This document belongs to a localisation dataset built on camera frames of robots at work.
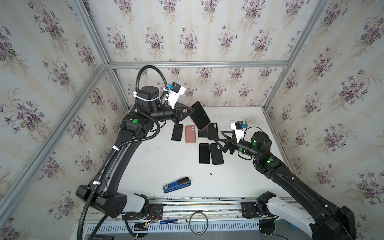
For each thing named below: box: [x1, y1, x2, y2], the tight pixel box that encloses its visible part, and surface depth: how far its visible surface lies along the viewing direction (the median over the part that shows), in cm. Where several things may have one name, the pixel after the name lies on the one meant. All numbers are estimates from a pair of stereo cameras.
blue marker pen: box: [159, 219, 187, 225], surface depth 71 cm
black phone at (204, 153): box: [199, 143, 211, 164], surface depth 95 cm
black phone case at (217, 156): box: [209, 143, 224, 165], surface depth 93 cm
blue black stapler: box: [163, 177, 192, 194], surface depth 81 cm
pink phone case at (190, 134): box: [185, 125, 197, 144], surface depth 104 cm
